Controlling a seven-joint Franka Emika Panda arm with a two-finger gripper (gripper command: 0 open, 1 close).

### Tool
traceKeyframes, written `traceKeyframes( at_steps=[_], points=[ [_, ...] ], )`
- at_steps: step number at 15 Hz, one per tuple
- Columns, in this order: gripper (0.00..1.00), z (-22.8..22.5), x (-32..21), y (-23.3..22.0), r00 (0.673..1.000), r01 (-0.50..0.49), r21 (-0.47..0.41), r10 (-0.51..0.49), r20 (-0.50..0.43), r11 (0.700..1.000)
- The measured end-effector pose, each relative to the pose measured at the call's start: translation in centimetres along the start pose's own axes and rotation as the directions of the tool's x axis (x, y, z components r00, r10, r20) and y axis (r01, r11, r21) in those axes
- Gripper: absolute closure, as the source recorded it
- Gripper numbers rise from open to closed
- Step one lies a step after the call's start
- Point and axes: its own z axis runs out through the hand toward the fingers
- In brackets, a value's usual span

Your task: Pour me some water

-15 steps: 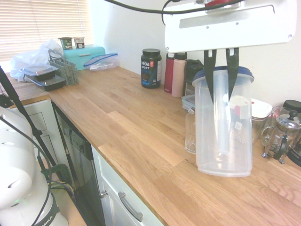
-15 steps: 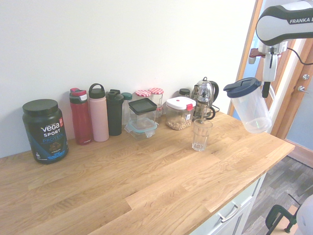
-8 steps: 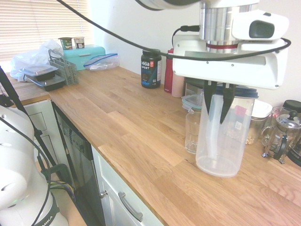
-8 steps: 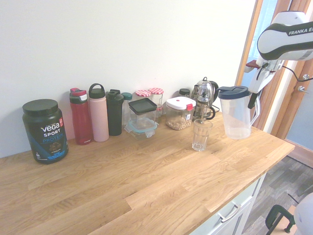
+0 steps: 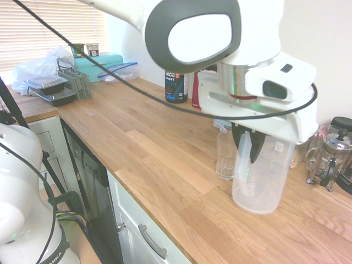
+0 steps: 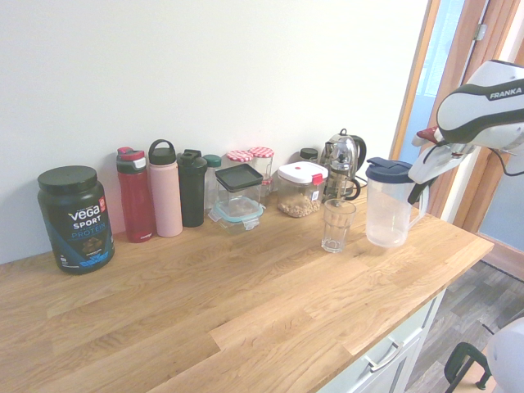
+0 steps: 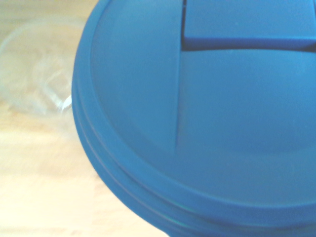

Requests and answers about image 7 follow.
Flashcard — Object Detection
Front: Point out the clear plastic pitcher blue lid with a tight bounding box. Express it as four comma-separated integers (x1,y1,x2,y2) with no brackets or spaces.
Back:
71,0,316,237

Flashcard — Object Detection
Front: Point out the clear faceted drinking glass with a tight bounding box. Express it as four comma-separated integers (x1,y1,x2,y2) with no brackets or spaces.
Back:
0,19,75,121

